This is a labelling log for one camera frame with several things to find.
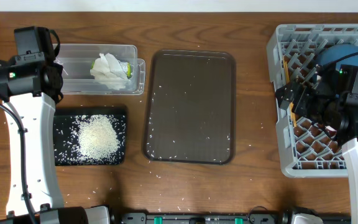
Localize white paper napkin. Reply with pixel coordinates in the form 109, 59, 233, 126
90, 53, 132, 90

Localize grey dishwasher rack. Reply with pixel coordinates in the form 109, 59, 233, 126
266, 24, 358, 178

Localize dark blue plate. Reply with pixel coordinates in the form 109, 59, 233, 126
316, 44, 358, 96

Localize wooden chopstick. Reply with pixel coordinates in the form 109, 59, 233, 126
283, 60, 290, 83
289, 103, 297, 128

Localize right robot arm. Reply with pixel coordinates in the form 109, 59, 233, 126
275, 65, 358, 223

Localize pile of white rice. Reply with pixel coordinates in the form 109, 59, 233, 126
54, 114, 127, 164

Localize white green wrapper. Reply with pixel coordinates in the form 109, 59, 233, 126
90, 60, 132, 80

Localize clear plastic bin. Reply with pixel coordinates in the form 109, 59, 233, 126
56, 44, 144, 95

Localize brown serving tray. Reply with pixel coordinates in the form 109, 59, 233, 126
142, 50, 236, 165

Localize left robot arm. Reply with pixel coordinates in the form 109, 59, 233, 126
0, 27, 111, 223

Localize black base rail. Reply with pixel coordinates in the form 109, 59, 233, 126
119, 206, 352, 224

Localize black plastic tray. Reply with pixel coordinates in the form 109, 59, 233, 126
53, 107, 127, 166

